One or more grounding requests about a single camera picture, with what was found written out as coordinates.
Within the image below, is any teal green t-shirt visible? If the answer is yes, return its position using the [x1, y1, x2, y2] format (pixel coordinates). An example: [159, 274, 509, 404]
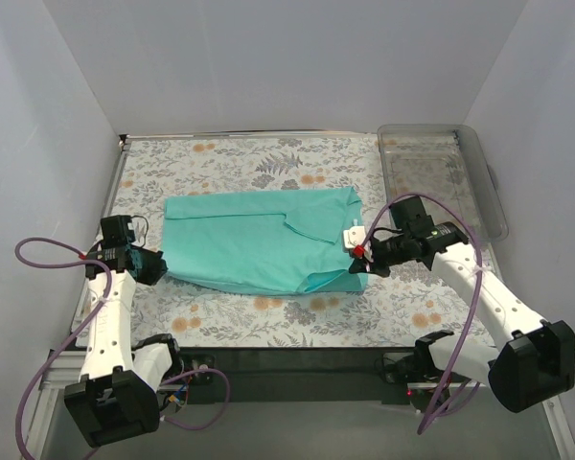
[162, 187, 367, 296]

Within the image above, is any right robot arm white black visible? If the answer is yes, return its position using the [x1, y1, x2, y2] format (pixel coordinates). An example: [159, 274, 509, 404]
[342, 195, 575, 413]

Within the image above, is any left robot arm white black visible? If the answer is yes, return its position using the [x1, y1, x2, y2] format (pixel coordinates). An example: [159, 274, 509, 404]
[64, 215, 185, 448]

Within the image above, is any clear plastic bin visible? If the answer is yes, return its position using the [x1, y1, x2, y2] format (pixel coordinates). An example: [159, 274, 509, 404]
[377, 125, 509, 243]

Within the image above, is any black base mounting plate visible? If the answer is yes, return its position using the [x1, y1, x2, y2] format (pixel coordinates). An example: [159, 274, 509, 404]
[160, 347, 441, 410]

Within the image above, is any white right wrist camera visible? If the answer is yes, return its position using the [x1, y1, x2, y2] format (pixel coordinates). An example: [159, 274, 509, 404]
[342, 225, 368, 259]

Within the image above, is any aluminium frame rail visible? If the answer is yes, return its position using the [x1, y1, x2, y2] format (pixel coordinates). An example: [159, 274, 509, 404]
[41, 348, 557, 413]

